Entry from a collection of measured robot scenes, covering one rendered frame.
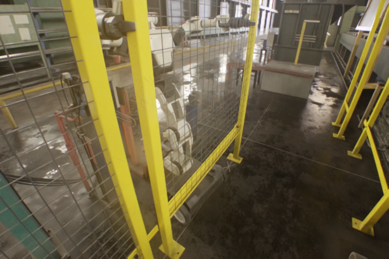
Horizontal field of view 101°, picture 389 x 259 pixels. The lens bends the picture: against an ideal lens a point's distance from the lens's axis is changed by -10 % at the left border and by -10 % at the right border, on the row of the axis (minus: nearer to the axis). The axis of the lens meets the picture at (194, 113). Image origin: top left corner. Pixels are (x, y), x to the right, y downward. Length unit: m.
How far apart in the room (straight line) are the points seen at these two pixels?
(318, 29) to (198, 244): 4.52
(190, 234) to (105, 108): 1.29
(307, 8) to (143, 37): 4.51
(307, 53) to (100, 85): 4.64
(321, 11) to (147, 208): 4.71
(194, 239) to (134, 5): 1.50
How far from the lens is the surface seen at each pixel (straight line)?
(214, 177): 1.67
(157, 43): 1.28
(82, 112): 1.35
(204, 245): 1.58
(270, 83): 4.33
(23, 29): 6.55
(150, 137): 0.67
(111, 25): 0.59
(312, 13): 4.87
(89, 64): 0.48
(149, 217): 1.72
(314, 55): 4.87
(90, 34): 0.48
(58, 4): 9.42
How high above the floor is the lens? 1.44
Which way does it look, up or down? 28 degrees down
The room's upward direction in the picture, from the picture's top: straight up
